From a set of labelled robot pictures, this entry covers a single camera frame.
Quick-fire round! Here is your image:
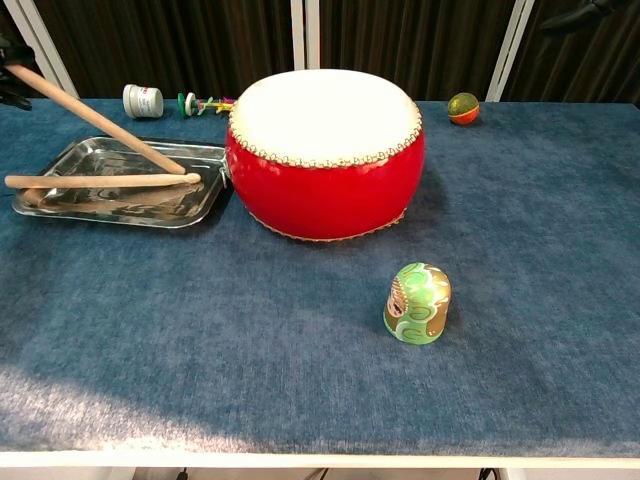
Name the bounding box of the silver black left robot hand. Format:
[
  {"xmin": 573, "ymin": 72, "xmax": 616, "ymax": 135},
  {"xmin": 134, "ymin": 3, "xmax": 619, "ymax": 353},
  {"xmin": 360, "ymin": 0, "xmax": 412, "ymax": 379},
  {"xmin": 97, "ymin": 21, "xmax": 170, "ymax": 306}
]
[{"xmin": 0, "ymin": 33, "xmax": 37, "ymax": 112}]

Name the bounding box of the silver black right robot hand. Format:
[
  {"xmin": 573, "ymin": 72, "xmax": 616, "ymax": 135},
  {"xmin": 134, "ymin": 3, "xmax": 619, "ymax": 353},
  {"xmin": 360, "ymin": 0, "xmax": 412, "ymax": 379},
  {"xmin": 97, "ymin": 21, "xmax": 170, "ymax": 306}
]
[{"xmin": 538, "ymin": 0, "xmax": 616, "ymax": 37}]

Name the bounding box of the wooden drumstick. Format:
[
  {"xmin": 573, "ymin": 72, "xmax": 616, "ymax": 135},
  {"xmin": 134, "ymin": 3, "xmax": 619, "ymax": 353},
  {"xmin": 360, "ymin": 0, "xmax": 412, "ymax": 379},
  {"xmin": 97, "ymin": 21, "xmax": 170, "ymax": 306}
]
[
  {"xmin": 4, "ymin": 171, "xmax": 202, "ymax": 190},
  {"xmin": 3, "ymin": 63, "xmax": 187, "ymax": 176}
]

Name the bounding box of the red drum with white skin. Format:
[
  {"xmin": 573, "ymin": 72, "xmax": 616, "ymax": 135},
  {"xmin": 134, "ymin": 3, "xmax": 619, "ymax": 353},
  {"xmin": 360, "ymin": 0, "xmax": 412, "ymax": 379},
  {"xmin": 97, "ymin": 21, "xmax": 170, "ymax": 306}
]
[{"xmin": 223, "ymin": 68, "xmax": 426, "ymax": 245}]

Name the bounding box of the small white jar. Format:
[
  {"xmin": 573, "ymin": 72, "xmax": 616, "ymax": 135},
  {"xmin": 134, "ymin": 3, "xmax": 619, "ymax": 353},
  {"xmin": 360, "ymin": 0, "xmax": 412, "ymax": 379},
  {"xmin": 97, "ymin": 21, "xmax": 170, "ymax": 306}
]
[{"xmin": 122, "ymin": 83, "xmax": 165, "ymax": 120}]

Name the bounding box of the green and orange ball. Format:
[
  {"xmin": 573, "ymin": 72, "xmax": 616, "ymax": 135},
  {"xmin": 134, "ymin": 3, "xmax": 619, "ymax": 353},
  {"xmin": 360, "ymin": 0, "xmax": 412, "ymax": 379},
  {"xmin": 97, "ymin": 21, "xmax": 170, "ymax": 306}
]
[{"xmin": 447, "ymin": 92, "xmax": 481, "ymax": 126}]

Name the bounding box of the dark pleated curtain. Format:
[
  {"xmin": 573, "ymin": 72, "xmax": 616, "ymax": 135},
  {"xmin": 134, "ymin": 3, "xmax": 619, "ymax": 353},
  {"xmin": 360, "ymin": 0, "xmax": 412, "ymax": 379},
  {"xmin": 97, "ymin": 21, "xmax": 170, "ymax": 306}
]
[{"xmin": 0, "ymin": 0, "xmax": 640, "ymax": 104}]

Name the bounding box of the colourful feather shuttlecock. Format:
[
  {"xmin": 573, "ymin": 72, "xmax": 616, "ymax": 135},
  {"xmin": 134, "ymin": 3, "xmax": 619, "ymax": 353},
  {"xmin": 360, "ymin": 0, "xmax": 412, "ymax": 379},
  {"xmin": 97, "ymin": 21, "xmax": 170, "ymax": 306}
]
[{"xmin": 177, "ymin": 91, "xmax": 236, "ymax": 119}]

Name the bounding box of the silver metal tray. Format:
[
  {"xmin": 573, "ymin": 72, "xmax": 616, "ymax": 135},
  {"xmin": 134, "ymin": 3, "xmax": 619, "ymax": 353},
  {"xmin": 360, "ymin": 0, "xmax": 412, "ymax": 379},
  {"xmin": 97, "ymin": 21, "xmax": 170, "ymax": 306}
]
[{"xmin": 12, "ymin": 135, "xmax": 232, "ymax": 230}]

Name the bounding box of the green gold nesting doll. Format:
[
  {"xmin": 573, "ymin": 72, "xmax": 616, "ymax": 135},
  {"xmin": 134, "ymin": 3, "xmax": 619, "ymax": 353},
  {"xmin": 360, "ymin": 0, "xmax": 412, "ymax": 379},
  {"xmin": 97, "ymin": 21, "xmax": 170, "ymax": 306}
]
[{"xmin": 382, "ymin": 262, "xmax": 453, "ymax": 347}]

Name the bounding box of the blue table cloth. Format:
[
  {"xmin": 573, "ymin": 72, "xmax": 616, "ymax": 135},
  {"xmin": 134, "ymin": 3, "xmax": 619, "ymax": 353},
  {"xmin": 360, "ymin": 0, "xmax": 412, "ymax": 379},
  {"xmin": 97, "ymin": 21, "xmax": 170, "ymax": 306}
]
[{"xmin": 0, "ymin": 97, "xmax": 640, "ymax": 456}]

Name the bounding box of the white frame post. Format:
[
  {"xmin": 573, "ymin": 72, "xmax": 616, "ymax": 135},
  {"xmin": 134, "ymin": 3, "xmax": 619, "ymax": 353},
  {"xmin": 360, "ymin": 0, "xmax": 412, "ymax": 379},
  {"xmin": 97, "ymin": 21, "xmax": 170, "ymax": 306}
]
[
  {"xmin": 291, "ymin": 0, "xmax": 321, "ymax": 71},
  {"xmin": 0, "ymin": 0, "xmax": 80, "ymax": 100},
  {"xmin": 485, "ymin": 0, "xmax": 536, "ymax": 104}
]

